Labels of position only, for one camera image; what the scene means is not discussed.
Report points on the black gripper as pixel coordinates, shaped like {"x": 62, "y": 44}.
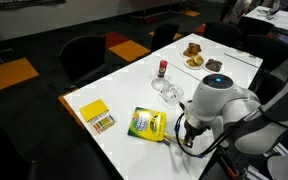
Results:
{"x": 195, "y": 129}

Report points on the dark grey marker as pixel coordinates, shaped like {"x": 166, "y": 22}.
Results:
{"x": 165, "y": 141}

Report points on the green yellow Crayola marker box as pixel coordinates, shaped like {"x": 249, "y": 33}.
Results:
{"x": 147, "y": 124}

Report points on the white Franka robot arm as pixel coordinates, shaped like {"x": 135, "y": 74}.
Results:
{"x": 250, "y": 113}

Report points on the cut glass bowl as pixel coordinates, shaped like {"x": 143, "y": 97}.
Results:
{"x": 172, "y": 94}

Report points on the white plate under yellow bread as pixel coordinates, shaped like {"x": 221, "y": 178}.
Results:
{"x": 192, "y": 66}

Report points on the white plate under chocolate bread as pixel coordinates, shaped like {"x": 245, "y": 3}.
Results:
{"x": 214, "y": 70}

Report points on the small red shaker bottle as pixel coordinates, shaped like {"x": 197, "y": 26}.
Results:
{"x": 163, "y": 68}

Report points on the dark chocolate bread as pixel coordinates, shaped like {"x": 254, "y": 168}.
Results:
{"x": 214, "y": 65}

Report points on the yellow sliced bread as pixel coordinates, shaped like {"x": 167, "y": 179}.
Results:
{"x": 195, "y": 61}

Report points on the white plate under brown bun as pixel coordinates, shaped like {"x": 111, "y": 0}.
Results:
{"x": 183, "y": 55}

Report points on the golden brown bun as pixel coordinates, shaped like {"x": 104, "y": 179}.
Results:
{"x": 192, "y": 49}

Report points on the yellow open crayon pack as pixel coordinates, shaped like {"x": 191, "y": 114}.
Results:
{"x": 95, "y": 115}

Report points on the white rounded housing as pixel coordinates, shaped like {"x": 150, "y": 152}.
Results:
{"x": 285, "y": 166}

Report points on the black office chair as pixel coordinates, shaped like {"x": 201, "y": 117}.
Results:
{"x": 222, "y": 33}
{"x": 267, "y": 53}
{"x": 164, "y": 35}
{"x": 82, "y": 58}
{"x": 255, "y": 26}

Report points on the person in white shirt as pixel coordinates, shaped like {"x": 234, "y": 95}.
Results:
{"x": 239, "y": 10}

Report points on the white table in background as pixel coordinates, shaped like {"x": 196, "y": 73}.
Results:
{"x": 280, "y": 20}

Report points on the aluminium rail pieces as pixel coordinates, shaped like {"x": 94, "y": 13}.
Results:
{"x": 280, "y": 148}

